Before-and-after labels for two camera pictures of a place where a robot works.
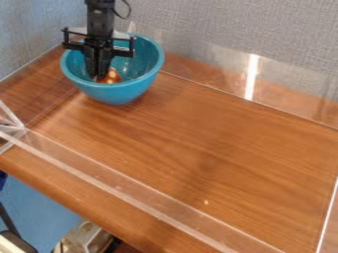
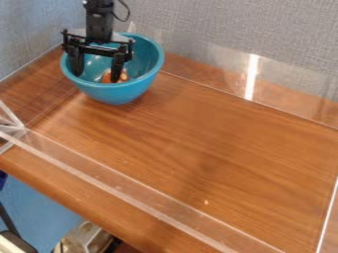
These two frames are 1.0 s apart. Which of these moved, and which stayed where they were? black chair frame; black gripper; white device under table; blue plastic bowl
Moved: black gripper
Stayed: blue plastic bowl; white device under table; black chair frame
